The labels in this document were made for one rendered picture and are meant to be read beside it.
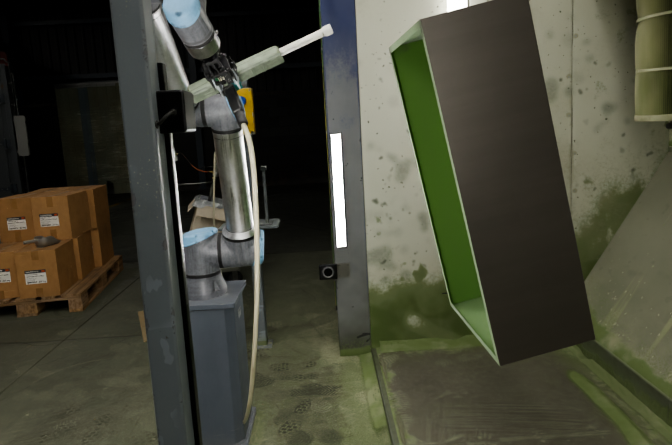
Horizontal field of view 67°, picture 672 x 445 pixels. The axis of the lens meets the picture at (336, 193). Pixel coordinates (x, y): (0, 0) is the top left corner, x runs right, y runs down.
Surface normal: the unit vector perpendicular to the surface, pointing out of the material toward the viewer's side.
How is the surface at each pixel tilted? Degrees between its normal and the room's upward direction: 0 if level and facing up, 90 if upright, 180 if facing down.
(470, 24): 90
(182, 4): 62
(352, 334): 90
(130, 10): 90
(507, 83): 90
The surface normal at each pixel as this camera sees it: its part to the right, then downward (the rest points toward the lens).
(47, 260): 0.15, 0.13
